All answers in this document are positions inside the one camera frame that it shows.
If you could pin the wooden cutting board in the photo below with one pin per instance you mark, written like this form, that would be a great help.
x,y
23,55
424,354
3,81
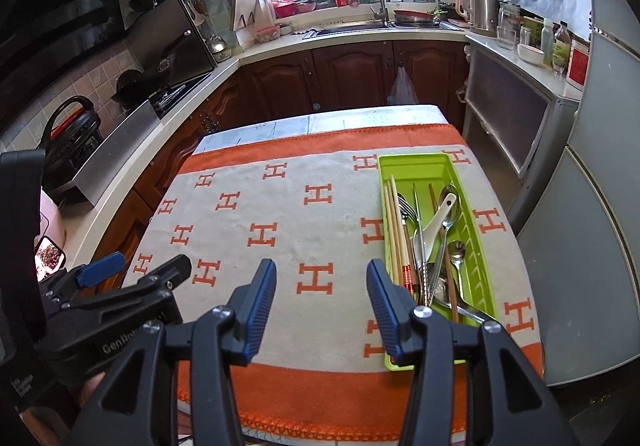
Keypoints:
x,y
245,6

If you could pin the black range hood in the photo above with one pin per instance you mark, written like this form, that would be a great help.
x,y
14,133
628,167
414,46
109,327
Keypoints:
x,y
60,16

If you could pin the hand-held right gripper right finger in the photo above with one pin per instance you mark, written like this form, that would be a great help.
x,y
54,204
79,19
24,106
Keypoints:
x,y
382,306

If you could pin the red plastic basin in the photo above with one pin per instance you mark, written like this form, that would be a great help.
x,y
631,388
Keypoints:
x,y
287,8

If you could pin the steel sink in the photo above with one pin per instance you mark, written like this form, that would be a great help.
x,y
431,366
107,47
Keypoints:
x,y
350,30

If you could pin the red label container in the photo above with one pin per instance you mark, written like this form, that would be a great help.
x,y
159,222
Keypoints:
x,y
579,63

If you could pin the green plastic utensil tray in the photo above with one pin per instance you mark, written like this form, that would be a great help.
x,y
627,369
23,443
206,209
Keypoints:
x,y
415,166

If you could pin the steel electric kettle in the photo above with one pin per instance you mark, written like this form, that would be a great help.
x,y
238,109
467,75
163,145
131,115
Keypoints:
x,y
482,6

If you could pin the brown wooden kitchen cabinets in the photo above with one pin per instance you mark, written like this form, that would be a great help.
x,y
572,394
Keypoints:
x,y
350,76

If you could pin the grey side cabinet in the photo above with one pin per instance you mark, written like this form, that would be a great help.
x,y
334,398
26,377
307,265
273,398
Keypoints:
x,y
505,101

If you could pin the steel chopstick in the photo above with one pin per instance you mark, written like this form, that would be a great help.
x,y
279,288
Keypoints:
x,y
419,236

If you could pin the gas stove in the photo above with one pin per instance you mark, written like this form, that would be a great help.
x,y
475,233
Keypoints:
x,y
175,96

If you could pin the white bowl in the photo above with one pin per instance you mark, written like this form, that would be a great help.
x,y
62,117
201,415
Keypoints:
x,y
531,55

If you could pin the phone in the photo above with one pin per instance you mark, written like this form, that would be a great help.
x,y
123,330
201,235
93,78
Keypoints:
x,y
50,258

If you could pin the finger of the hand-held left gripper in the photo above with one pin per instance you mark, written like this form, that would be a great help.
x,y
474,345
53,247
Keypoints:
x,y
155,278
100,270

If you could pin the small steel teapot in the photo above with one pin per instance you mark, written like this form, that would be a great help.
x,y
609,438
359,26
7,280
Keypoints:
x,y
219,48

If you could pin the pink patterned bowl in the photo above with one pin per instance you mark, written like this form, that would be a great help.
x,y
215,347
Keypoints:
x,y
267,33

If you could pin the person's left hand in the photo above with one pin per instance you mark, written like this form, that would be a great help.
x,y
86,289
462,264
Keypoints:
x,y
90,388

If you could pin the pink jug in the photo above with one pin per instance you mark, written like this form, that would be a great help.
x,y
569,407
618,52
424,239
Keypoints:
x,y
459,6

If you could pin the hanging plastic bag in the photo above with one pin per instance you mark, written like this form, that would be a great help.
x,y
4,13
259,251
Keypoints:
x,y
402,93

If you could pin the black splash guard panel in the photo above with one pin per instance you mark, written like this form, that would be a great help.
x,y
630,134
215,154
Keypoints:
x,y
175,41

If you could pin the brown wooden chopstick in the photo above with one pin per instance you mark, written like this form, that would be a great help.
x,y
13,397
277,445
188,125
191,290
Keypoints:
x,y
452,296

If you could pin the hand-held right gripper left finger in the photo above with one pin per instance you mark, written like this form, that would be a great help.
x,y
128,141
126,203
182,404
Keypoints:
x,y
260,311

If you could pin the white cap bottle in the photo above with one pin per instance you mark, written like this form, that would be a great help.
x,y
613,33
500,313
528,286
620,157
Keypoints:
x,y
547,43

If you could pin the green label bottle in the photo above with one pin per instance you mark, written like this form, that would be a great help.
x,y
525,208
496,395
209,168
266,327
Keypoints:
x,y
561,51

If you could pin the white kitchen countertop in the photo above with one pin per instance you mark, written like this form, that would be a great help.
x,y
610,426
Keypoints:
x,y
270,43

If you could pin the orange and white printed blanket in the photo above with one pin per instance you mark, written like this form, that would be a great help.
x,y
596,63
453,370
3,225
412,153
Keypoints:
x,y
310,226

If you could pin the grey refrigerator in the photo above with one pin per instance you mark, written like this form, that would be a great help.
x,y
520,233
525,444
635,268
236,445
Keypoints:
x,y
590,226

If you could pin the white ceramic spoon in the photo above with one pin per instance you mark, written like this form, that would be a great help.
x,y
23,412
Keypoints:
x,y
440,218

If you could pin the small steel spoon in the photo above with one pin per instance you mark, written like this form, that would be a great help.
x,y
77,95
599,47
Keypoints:
x,y
456,251

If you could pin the black pressure cooker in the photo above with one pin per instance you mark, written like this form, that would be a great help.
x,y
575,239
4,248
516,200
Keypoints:
x,y
70,146

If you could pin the red frying pan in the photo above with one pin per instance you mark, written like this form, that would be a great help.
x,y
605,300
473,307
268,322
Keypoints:
x,y
412,17

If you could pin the large steel soup spoon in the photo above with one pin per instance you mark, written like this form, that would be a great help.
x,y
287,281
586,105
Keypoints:
x,y
472,312

